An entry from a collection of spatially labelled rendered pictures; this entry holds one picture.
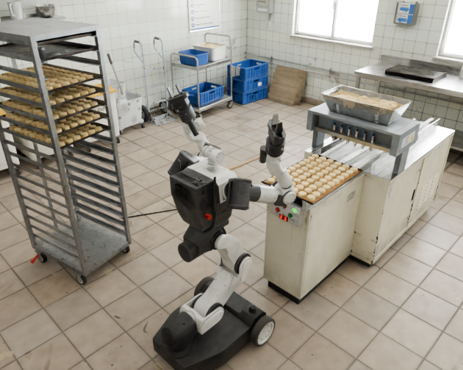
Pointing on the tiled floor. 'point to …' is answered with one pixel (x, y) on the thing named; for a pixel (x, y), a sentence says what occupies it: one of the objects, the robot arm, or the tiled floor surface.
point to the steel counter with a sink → (448, 87)
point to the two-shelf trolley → (206, 77)
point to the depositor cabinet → (394, 193)
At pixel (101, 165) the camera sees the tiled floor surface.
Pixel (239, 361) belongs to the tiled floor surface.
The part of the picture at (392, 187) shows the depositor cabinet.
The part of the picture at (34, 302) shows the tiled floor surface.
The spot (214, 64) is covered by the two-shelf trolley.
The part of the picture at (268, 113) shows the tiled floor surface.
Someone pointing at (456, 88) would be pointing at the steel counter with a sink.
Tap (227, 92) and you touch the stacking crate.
